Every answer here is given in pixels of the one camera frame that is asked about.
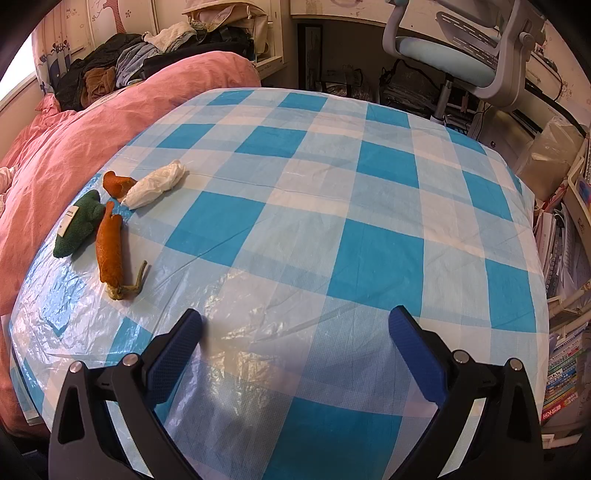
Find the small orange sock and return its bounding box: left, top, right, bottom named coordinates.
left=102, top=170, right=138, bottom=200

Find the pile of clothes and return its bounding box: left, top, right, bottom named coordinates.
left=53, top=21, right=253, bottom=112

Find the clear plastic bag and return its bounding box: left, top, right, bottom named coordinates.
left=517, top=117, right=585, bottom=200

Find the plastic-wrapped dark bundle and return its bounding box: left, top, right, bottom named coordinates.
left=380, top=59, right=445, bottom=119

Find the pink blanket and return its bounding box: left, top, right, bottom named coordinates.
left=0, top=50, right=262, bottom=435

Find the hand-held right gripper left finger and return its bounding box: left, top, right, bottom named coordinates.
left=48, top=308, right=204, bottom=480

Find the blue white checkered tablecloth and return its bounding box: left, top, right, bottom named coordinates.
left=9, top=88, right=550, bottom=480

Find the green felt piece white label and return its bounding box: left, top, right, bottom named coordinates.
left=52, top=189, right=107, bottom=260

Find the grey blue office chair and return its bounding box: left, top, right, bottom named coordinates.
left=381, top=0, right=548, bottom=126

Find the white bookshelf with books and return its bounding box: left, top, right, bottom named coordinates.
left=533, top=138, right=591, bottom=439

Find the white tissue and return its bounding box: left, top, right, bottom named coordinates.
left=120, top=159, right=189, bottom=211

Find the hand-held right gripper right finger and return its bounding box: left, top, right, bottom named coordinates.
left=388, top=305, right=543, bottom=480

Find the beige bag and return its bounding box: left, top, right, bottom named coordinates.
left=182, top=0, right=271, bottom=57

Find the white desk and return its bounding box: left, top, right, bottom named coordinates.
left=290, top=0, right=591, bottom=139

